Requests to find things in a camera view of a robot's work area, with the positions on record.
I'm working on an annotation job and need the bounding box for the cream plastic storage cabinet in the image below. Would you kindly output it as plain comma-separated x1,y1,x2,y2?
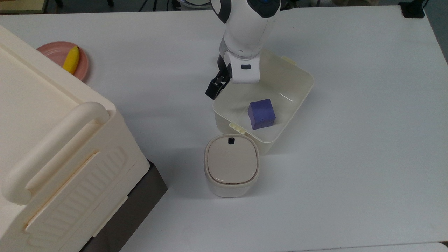
0,24,150,252

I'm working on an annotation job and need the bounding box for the yellow banana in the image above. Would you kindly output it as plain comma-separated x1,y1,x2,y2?
63,46,80,75

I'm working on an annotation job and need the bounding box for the cream lidded trash bin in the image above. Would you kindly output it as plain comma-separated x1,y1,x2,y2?
204,133,260,198

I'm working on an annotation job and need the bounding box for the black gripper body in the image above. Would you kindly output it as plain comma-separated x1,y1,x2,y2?
217,52,232,79

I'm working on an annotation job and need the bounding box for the pink plate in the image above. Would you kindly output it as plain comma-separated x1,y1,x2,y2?
36,41,89,82

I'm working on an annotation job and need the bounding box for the purple cube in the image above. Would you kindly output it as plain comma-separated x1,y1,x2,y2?
248,99,276,130

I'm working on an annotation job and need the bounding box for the wooden brown desk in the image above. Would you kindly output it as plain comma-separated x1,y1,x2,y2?
0,0,49,14

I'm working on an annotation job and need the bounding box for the dark brown drawer unit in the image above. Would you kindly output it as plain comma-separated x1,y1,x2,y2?
80,159,168,252

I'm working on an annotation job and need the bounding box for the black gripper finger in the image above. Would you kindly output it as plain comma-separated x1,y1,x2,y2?
205,72,230,100

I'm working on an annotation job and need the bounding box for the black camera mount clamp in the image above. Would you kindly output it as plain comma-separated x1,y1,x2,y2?
399,0,426,19

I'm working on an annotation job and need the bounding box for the white plastic box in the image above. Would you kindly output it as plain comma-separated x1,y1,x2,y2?
212,49,314,155

